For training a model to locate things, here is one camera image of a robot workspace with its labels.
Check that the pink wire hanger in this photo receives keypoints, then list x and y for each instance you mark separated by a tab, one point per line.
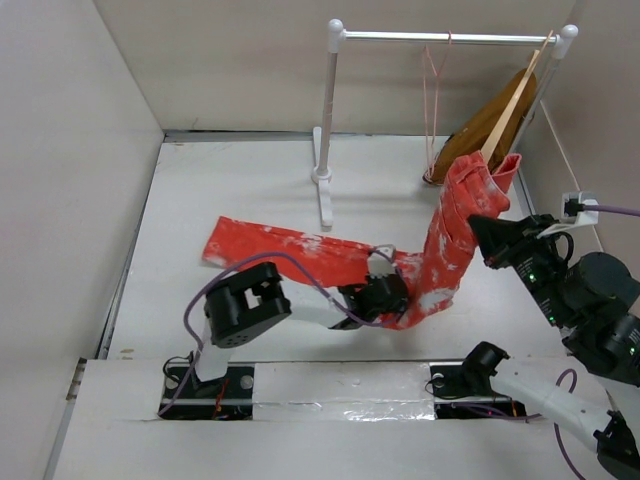
431	81

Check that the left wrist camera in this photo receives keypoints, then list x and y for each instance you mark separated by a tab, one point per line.
381	260

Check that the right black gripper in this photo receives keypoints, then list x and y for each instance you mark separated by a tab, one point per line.
499	239

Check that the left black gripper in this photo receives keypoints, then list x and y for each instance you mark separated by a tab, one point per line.
392	308

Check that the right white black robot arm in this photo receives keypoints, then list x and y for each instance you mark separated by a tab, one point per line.
590	299

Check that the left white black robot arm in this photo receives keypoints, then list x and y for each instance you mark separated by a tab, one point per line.
241	305

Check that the silver tape strip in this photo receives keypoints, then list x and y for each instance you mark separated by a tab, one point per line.
342	391

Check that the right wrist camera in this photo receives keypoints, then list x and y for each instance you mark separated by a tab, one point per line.
574	209

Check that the white metal clothes rack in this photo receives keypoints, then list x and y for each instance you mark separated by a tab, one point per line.
559	44

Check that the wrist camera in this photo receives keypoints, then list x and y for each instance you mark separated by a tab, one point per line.
381	260
574	209

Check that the beige wooden hanger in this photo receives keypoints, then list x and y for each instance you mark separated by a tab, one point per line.
493	140

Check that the brown trousers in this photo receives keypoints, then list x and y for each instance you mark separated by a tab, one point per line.
474	133

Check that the red white patterned trousers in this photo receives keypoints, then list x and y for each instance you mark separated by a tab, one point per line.
470	185

